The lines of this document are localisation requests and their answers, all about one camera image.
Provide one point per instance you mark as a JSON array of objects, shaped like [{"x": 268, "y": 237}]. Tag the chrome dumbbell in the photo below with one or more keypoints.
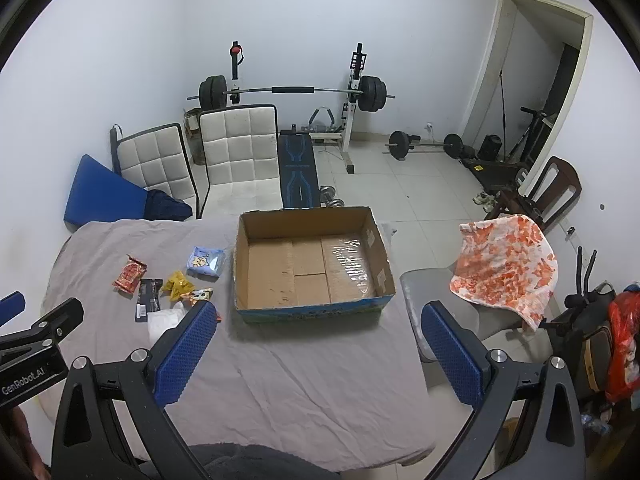
[
  {"x": 327, "y": 192},
  {"x": 336, "y": 203}
]

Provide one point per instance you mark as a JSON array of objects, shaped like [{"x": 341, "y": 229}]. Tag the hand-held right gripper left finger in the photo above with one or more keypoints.
[{"x": 185, "y": 355}]

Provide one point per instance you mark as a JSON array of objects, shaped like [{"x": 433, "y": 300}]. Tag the person's dark fleece clothing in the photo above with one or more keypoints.
[{"x": 265, "y": 462}]

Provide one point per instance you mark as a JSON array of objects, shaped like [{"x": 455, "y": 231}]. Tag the barbell with black plates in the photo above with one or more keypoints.
[{"x": 292, "y": 90}]

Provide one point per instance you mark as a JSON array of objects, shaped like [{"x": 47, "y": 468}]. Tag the white quilted chair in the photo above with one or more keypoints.
[
  {"x": 240, "y": 155},
  {"x": 150, "y": 165}
]

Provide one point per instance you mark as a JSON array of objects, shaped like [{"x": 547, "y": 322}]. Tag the black backpack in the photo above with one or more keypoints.
[{"x": 595, "y": 360}]

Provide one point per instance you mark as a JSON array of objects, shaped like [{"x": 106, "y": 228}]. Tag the brown carton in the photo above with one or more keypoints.
[{"x": 192, "y": 132}]

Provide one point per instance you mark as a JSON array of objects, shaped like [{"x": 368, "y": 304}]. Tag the black snack packet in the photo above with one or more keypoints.
[{"x": 149, "y": 297}]

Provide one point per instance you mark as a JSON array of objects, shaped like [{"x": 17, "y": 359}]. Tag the dark wooden chair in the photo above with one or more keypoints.
[{"x": 560, "y": 180}]

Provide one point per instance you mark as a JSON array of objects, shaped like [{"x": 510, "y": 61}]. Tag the pair of white sneakers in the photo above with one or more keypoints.
[{"x": 484, "y": 200}]

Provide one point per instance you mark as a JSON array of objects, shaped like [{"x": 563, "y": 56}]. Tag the short barbell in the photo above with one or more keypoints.
[{"x": 400, "y": 145}]

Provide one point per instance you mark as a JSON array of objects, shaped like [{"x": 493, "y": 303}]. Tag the black exercise machine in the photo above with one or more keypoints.
[{"x": 530, "y": 130}]

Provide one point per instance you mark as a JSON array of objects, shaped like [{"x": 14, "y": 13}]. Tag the black exercise bike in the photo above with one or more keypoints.
[{"x": 582, "y": 300}]

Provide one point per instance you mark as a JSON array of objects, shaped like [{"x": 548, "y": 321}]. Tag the light blue snack packet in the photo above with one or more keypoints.
[{"x": 205, "y": 261}]

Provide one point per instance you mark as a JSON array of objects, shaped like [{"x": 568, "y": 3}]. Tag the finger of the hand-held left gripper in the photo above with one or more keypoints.
[
  {"x": 11, "y": 304},
  {"x": 62, "y": 317}
]

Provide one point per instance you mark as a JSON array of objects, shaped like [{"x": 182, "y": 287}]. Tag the orange snack packet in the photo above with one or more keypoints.
[{"x": 194, "y": 296}]

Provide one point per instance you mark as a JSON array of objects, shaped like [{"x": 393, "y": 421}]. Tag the black weight bench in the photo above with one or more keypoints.
[{"x": 298, "y": 170}]

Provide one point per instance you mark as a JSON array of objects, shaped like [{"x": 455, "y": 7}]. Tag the red snack packet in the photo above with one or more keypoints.
[{"x": 129, "y": 275}]

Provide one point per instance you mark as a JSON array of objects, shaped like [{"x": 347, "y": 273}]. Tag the cardboard box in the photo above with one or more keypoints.
[{"x": 300, "y": 280}]

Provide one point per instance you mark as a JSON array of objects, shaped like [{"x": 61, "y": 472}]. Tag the person's left forearm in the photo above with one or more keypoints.
[{"x": 20, "y": 450}]

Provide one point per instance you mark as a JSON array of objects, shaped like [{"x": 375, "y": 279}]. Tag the dark blue cloth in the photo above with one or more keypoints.
[{"x": 167, "y": 205}]

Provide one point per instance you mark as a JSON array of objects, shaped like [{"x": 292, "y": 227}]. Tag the yellow snack packet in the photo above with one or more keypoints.
[{"x": 177, "y": 285}]

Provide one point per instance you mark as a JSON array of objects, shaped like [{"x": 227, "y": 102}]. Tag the door frame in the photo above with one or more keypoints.
[{"x": 487, "y": 75}]

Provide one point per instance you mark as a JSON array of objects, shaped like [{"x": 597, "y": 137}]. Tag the red plastic bag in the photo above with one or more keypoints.
[{"x": 625, "y": 340}]

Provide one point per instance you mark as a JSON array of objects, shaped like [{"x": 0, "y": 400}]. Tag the blue foam mat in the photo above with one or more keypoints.
[{"x": 105, "y": 195}]

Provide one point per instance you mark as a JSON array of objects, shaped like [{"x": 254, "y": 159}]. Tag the orange and white towel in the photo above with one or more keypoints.
[{"x": 505, "y": 265}]

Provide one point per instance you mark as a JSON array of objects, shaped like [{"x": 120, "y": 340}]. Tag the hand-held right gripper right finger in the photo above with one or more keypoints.
[{"x": 452, "y": 355}]

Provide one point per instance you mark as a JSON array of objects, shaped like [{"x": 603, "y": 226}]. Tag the white soft packet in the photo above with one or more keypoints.
[{"x": 162, "y": 325}]

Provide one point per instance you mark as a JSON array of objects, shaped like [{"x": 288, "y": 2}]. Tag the black cylindrical object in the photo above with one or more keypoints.
[{"x": 490, "y": 147}]

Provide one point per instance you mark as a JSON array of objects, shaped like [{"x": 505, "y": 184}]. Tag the white squat rack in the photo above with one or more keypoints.
[{"x": 351, "y": 110}]

